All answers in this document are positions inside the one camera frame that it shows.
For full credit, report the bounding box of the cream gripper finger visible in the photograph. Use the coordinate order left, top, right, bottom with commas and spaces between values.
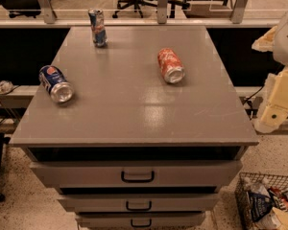
252, 103, 288, 133

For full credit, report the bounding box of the red coke can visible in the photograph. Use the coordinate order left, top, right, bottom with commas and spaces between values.
157, 48, 184, 84

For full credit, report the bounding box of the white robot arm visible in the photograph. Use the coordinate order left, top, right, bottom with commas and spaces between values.
252, 12, 288, 133

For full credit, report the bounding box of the blue red bull can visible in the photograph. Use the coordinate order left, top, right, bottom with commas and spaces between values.
88, 9, 108, 48

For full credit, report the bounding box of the blue pepsi can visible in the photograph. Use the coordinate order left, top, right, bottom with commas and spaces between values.
38, 65, 74, 104

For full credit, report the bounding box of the red snack bag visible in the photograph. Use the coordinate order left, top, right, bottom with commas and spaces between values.
268, 187, 288, 212

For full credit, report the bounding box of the blue snack bag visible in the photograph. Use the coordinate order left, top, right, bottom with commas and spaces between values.
249, 192, 274, 222

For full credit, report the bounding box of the yellow snack bag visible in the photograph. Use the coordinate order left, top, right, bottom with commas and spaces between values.
273, 208, 288, 230

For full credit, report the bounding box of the grey drawer cabinet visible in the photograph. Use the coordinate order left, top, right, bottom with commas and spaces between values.
12, 26, 257, 230

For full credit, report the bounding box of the black office chair centre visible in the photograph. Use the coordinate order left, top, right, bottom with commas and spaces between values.
112, 0, 190, 24

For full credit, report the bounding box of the black cable right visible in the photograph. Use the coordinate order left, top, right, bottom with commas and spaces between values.
241, 85, 265, 120

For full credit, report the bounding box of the wire basket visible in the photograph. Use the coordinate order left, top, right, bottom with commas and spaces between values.
235, 172, 288, 230

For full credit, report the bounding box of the top drawer black handle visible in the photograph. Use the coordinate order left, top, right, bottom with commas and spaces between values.
121, 171, 155, 183

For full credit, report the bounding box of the drawer black handle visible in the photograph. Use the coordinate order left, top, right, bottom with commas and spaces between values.
130, 219, 152, 228
121, 171, 155, 183
125, 201, 152, 212

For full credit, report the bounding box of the middle drawer black handle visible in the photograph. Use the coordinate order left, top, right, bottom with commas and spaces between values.
125, 201, 152, 212

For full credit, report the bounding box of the bottom drawer black handle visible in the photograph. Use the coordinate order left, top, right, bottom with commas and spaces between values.
130, 219, 152, 228

